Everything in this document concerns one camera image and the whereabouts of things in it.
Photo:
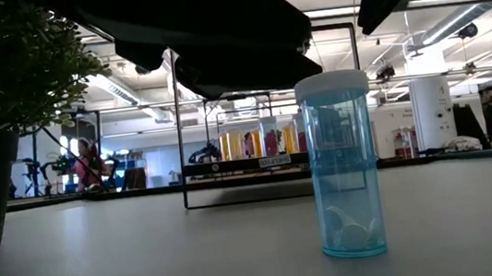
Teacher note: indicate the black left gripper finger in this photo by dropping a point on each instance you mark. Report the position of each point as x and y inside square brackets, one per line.
[232, 14]
[248, 72]

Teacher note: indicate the pink pill bottle white cap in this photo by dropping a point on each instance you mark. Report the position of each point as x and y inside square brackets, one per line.
[302, 141]
[249, 147]

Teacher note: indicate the white shelf label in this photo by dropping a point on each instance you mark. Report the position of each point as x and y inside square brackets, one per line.
[275, 160]

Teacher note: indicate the green potted plant black pot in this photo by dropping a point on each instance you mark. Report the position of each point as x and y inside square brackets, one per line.
[10, 67]

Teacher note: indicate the white building column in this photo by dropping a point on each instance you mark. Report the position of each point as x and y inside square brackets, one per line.
[430, 107]

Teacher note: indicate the blue pill bottle white cap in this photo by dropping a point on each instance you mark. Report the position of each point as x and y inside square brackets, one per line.
[342, 169]

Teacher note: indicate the black office chair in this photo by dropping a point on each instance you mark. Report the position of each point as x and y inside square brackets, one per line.
[134, 179]

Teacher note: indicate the white rack red boxes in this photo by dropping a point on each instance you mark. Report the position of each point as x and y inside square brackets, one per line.
[405, 143]

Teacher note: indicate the white cloth bundle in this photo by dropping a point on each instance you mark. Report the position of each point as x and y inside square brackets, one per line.
[462, 144]

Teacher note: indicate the grey table mat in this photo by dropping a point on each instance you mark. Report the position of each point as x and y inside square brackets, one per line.
[103, 275]

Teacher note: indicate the black ceiling light rail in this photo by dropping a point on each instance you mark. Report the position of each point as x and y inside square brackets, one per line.
[334, 12]

